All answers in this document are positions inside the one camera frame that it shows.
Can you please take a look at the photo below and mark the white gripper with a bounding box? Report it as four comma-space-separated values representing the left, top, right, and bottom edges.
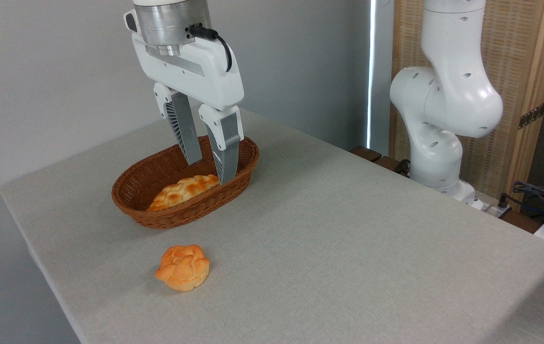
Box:
124, 9, 245, 186

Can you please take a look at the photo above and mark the round orange bread roll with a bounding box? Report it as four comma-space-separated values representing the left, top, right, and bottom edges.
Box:
154, 245, 210, 292

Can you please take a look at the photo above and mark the long braided bread loaf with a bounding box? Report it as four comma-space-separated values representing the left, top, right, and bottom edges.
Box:
147, 174, 221, 212

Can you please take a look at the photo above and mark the brown wicker oval basket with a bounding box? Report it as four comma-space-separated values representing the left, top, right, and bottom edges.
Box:
111, 136, 260, 230

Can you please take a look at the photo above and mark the dark brown wooden slat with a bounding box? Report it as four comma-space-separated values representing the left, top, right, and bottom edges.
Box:
350, 146, 382, 163
373, 156, 405, 173

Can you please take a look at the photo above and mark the wooden rattan folding screen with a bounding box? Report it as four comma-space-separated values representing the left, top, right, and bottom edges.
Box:
389, 0, 544, 211

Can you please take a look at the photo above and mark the metal screen hinge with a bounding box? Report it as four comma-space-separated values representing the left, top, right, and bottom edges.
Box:
518, 101, 544, 130

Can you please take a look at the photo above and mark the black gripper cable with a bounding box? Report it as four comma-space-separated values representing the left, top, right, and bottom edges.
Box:
188, 24, 232, 73

